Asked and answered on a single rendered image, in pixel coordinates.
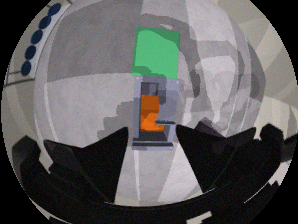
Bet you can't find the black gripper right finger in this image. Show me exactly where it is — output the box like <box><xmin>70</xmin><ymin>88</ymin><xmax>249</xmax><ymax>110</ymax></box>
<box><xmin>176</xmin><ymin>124</ymin><xmax>257</xmax><ymax>193</ymax></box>

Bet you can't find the orange l-shaped part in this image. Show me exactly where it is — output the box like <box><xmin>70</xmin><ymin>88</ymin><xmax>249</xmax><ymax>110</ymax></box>
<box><xmin>140</xmin><ymin>96</ymin><xmax>165</xmax><ymax>132</ymax></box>

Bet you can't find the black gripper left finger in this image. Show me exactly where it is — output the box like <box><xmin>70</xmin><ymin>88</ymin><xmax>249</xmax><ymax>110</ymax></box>
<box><xmin>44</xmin><ymin>127</ymin><xmax>129</xmax><ymax>204</ymax></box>

